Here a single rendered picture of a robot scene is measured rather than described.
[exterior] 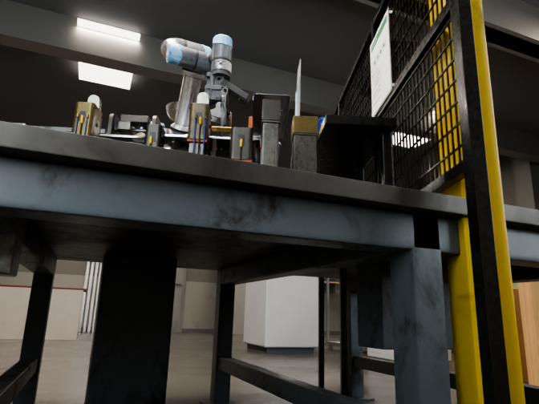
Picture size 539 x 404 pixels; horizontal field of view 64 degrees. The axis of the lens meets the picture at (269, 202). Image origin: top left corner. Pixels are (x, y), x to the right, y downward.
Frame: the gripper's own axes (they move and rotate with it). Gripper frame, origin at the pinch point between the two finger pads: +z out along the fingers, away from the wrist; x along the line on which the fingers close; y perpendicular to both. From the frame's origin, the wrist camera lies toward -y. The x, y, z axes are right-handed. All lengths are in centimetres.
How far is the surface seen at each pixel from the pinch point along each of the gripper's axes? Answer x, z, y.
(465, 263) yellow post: 53, 53, -57
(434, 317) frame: 54, 65, -49
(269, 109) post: 40.5, 13.1, -14.4
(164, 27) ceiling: -251, -219, 85
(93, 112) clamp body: 21.2, 7.1, 38.1
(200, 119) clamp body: 25.8, 10.1, 5.3
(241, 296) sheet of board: -853, 32, 1
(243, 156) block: 23.5, 20.3, -7.8
